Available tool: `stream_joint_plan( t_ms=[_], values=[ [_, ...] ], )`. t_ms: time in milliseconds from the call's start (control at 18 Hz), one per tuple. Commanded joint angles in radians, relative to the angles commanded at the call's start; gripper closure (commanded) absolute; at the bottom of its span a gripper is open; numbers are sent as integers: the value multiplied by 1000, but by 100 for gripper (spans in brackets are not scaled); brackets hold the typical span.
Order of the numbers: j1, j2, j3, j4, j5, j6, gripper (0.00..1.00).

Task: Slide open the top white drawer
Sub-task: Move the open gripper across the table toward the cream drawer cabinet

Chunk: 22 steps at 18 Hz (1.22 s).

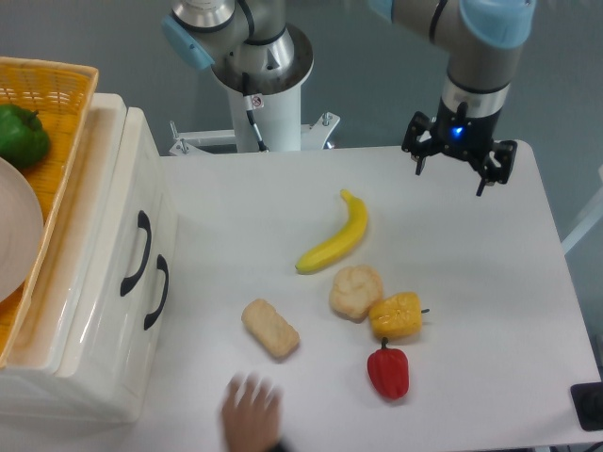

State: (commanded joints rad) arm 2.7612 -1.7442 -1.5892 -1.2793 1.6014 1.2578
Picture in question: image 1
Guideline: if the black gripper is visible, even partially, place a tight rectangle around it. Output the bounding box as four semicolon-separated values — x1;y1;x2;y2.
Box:
401;101;517;197

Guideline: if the black top drawer handle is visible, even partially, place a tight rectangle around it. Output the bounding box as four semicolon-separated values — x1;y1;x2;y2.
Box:
120;210;153;297

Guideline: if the black drawer handle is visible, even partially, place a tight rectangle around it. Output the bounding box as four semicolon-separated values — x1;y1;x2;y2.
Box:
143;254;171;331
120;210;153;297

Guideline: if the white drawer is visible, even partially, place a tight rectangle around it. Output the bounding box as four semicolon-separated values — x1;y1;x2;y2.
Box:
7;107;177;381

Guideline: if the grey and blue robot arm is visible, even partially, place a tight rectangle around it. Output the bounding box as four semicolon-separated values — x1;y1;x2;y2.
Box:
161;1;535;186

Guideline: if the white drawer cabinet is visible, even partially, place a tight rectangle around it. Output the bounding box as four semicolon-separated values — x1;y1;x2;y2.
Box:
1;94;178;422

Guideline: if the blurred human hand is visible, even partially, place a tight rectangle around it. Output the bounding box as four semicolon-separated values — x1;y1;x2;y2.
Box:
220;375;281;452

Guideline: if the round bread roll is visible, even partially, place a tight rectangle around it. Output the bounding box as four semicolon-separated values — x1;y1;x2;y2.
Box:
329;265;383;322

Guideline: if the yellow banana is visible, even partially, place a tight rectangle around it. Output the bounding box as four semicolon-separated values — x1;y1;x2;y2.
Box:
295;189;368;274

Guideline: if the yellow bell pepper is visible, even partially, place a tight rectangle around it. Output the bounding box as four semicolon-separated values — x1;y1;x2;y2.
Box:
368;292;430;340

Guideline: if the red bell pepper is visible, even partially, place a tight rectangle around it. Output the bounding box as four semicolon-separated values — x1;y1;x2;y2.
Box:
367;337;410;400

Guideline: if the rectangular bread loaf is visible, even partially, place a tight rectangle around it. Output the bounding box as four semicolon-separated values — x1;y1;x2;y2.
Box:
241;299;301;360

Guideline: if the black device at table edge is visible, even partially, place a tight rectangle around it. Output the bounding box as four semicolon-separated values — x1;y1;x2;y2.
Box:
570;382;603;431

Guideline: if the orange woven basket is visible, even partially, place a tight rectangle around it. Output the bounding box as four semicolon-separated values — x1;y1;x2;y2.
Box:
1;56;99;367

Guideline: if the green bell pepper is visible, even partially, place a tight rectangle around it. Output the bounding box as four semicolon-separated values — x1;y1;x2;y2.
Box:
1;104;50;170

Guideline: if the beige round plate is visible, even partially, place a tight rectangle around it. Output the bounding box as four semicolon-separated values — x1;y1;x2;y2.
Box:
1;159;43;301

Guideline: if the white metal frame right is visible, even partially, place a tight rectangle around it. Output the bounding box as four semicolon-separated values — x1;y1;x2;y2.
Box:
562;186;602;255

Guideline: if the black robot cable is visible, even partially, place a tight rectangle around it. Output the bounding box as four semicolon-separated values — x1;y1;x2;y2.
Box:
240;73;270;153

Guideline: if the black lower drawer handle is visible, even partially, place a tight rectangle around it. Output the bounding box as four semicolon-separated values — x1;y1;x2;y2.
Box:
143;254;171;331

